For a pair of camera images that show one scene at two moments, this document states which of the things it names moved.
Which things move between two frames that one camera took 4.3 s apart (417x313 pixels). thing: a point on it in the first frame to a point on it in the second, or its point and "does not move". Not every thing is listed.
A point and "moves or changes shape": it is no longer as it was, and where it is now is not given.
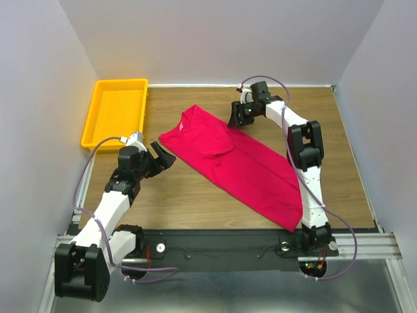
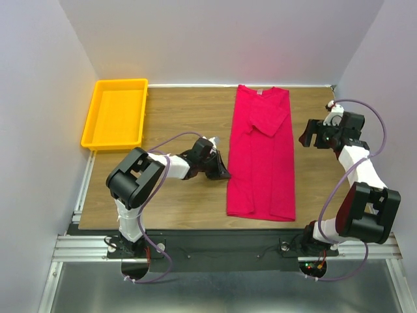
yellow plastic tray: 118,109 does not move
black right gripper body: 249,112 to 326,135
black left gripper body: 151,165 to 211,166
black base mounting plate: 258,250 does not move
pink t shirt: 259,173 moves or changes shape
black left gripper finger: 165,160 to 223,172
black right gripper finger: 237,119 to 311,128
